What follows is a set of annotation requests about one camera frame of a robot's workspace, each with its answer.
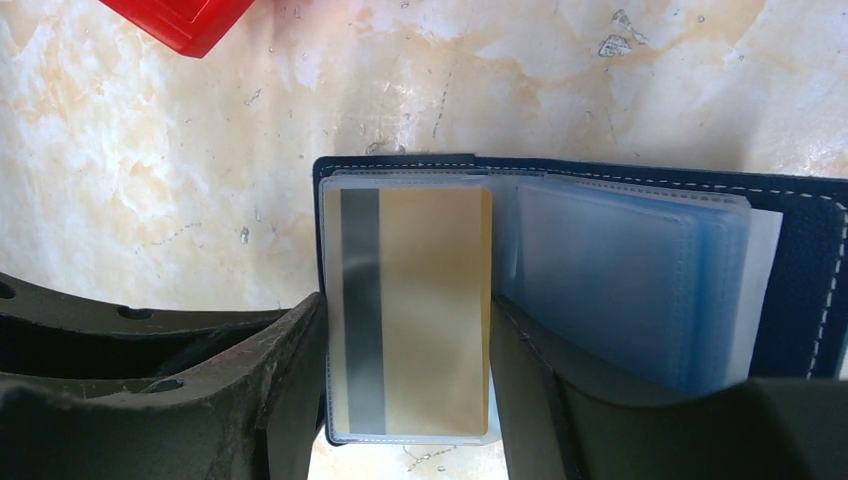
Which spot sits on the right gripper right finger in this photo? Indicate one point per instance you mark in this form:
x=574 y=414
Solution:
x=567 y=414

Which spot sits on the navy leather card holder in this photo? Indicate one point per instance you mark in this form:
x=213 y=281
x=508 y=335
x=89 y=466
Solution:
x=693 y=280

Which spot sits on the red plastic bin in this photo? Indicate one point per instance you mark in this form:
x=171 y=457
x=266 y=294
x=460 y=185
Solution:
x=189 y=27

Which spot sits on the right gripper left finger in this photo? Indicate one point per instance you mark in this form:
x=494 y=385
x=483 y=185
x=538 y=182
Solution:
x=249 y=412

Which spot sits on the gold credit card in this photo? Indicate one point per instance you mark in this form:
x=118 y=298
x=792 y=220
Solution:
x=407 y=278

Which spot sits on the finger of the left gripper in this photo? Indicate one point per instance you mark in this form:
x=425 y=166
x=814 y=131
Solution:
x=47 y=333

